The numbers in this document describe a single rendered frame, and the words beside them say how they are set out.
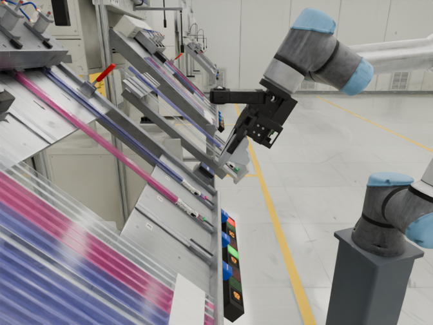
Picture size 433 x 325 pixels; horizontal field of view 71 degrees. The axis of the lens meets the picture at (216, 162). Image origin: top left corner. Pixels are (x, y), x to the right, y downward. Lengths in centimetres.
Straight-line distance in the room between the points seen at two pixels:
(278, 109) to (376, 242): 57
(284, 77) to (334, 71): 10
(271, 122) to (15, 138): 45
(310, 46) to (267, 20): 772
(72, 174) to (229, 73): 673
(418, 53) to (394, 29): 842
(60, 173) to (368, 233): 156
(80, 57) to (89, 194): 75
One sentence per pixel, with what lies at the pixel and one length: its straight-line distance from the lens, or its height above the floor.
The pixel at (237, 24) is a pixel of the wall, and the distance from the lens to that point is 826.
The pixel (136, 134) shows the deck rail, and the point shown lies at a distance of 87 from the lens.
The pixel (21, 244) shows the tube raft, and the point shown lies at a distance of 41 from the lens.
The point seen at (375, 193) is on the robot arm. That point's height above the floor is 73.
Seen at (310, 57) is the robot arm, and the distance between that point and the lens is 64.
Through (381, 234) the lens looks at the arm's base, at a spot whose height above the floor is 61.
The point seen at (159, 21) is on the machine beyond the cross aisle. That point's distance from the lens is 522.
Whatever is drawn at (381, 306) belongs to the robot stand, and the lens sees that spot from 117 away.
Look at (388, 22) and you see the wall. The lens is 926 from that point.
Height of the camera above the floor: 112
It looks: 20 degrees down
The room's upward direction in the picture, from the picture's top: straight up
